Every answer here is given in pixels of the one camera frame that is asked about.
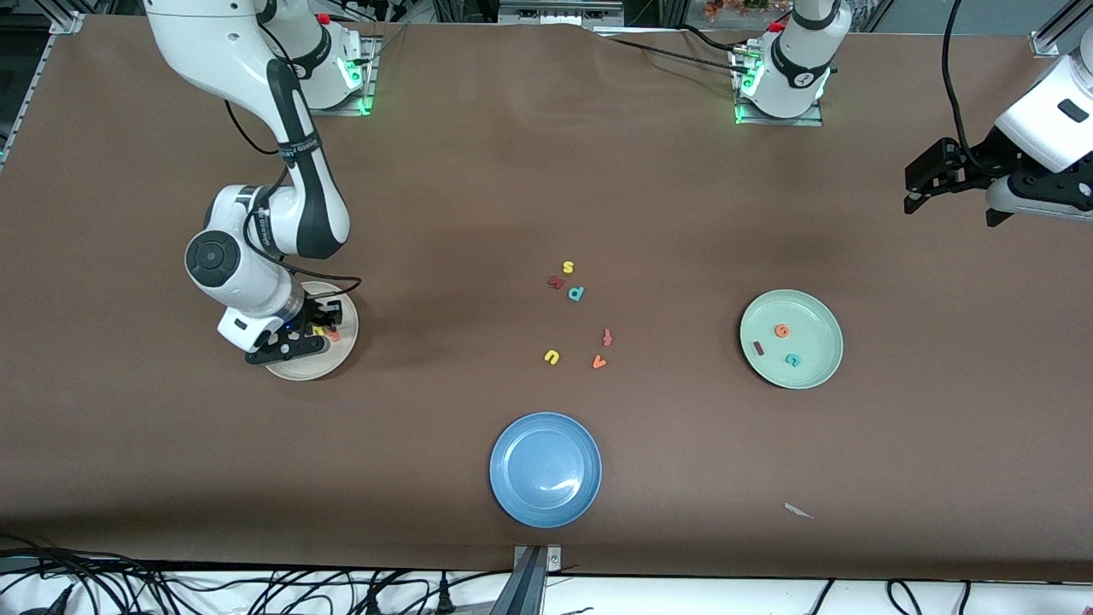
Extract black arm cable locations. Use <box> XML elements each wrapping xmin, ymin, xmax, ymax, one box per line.
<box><xmin>225</xmin><ymin>101</ymin><xmax>363</xmax><ymax>300</ymax></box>
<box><xmin>941</xmin><ymin>0</ymin><xmax>979</xmax><ymax>163</ymax></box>

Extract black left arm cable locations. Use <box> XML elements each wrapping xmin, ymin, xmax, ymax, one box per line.
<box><xmin>941</xmin><ymin>0</ymin><xmax>979</xmax><ymax>163</ymax></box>

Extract orange artificial flowers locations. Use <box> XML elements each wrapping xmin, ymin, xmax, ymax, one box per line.
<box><xmin>704</xmin><ymin>0</ymin><xmax>791</xmax><ymax>20</ymax></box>

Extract beige brown round plate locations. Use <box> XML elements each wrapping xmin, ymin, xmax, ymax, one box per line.
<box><xmin>265</xmin><ymin>281</ymin><xmax>360</xmax><ymax>382</ymax></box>

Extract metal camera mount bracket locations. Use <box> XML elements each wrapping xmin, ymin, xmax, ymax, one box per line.
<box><xmin>511</xmin><ymin>544</ymin><xmax>564</xmax><ymax>615</ymax></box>

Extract grey power strip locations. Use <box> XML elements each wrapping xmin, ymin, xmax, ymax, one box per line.
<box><xmin>500</xmin><ymin>0</ymin><xmax>626</xmax><ymax>26</ymax></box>

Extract blue round plate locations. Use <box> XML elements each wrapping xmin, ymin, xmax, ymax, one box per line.
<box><xmin>489</xmin><ymin>412</ymin><xmax>603</xmax><ymax>529</ymax></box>

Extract black table cable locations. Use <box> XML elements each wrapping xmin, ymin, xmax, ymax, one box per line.
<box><xmin>598</xmin><ymin>34</ymin><xmax>751</xmax><ymax>76</ymax></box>
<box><xmin>675</xmin><ymin>24</ymin><xmax>744</xmax><ymax>54</ymax></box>

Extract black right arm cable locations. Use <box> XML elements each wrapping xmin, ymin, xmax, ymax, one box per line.
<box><xmin>225</xmin><ymin>101</ymin><xmax>363</xmax><ymax>300</ymax></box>

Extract pale green round plate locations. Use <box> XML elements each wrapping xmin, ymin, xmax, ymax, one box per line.
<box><xmin>739</xmin><ymin>289</ymin><xmax>845</xmax><ymax>390</ymax></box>

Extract aluminium frame profile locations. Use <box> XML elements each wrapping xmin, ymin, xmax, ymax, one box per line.
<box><xmin>0</xmin><ymin>10</ymin><xmax>86</xmax><ymax>167</ymax></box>
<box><xmin>1029</xmin><ymin>0</ymin><xmax>1093</xmax><ymax>59</ymax></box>

